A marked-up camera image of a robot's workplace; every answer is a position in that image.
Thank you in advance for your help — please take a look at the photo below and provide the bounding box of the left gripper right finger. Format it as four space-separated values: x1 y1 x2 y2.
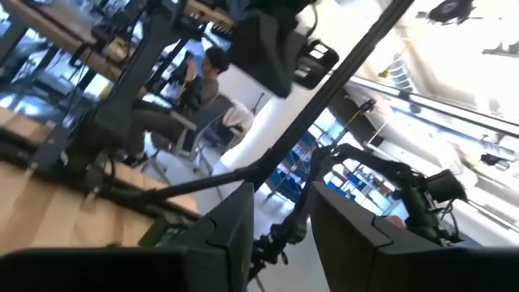
311 182 519 292

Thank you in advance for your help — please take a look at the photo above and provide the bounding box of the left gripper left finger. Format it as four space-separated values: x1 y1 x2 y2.
0 182 255 292

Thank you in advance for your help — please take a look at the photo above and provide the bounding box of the dark green small box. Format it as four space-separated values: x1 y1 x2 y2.
139 217 176 249

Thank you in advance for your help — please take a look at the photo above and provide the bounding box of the white cloth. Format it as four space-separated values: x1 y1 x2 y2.
221 99 255 133

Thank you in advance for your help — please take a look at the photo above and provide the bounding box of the person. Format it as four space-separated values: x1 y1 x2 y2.
121 46 232 167

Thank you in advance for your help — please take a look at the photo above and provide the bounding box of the grey office chair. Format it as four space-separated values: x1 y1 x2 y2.
139 95 252 183

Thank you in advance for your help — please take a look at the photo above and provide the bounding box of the wooden desk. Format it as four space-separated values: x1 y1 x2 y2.
0 0 236 82

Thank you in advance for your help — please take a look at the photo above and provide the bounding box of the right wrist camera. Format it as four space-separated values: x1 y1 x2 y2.
292 38 341 91

